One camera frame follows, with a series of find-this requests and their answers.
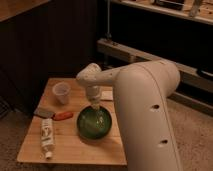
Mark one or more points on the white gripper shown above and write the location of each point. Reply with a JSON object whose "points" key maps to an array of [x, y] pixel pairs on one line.
{"points": [[93, 93]]}

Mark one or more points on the green ceramic bowl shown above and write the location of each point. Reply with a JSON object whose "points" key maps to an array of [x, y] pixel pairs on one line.
{"points": [[94, 124]]}

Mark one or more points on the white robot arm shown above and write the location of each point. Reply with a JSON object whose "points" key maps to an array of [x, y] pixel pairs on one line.
{"points": [[140, 91]]}

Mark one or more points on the white sponge block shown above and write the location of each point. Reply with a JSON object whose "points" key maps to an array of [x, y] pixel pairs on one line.
{"points": [[107, 96]]}

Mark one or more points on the translucent plastic cup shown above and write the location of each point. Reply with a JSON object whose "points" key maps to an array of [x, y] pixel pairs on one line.
{"points": [[61, 91]]}

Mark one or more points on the wooden folding table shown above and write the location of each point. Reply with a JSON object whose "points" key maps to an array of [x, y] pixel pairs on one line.
{"points": [[69, 147]]}

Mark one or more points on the white plastic bottle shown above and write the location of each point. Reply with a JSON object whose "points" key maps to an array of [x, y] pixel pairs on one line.
{"points": [[47, 138]]}

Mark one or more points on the wooden shelf with items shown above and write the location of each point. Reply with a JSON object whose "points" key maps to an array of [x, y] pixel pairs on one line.
{"points": [[195, 10]]}

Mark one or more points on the metal rail beam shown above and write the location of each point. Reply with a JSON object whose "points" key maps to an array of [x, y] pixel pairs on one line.
{"points": [[128, 54]]}

